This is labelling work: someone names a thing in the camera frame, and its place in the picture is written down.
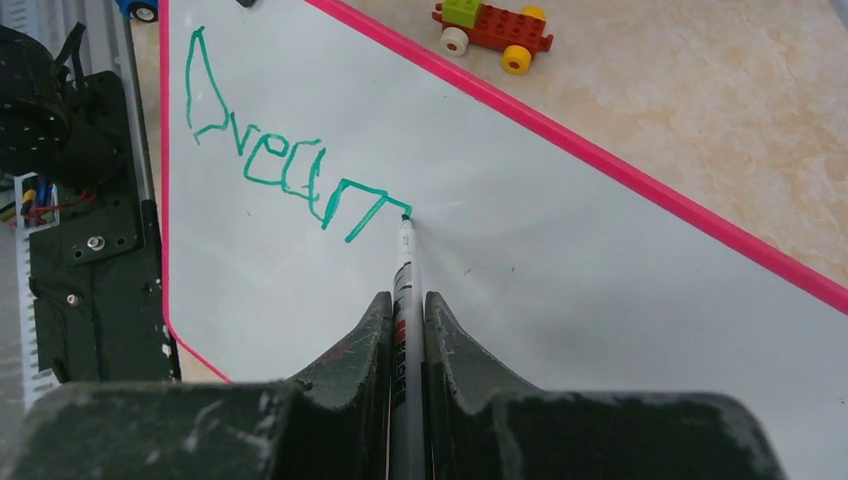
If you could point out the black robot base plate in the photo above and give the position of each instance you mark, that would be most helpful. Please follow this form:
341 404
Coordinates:
96 274

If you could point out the blue toy car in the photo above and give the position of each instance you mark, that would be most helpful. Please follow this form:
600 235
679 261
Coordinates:
145 11

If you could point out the red yellow green toy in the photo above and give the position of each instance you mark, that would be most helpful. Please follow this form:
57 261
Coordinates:
518 36

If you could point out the pink framed whiteboard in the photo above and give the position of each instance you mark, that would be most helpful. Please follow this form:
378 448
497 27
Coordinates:
296 133

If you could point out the green capped whiteboard marker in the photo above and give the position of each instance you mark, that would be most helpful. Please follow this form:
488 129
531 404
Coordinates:
407 433

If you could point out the white slotted cable duct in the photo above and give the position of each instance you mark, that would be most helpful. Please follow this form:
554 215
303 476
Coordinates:
35 382

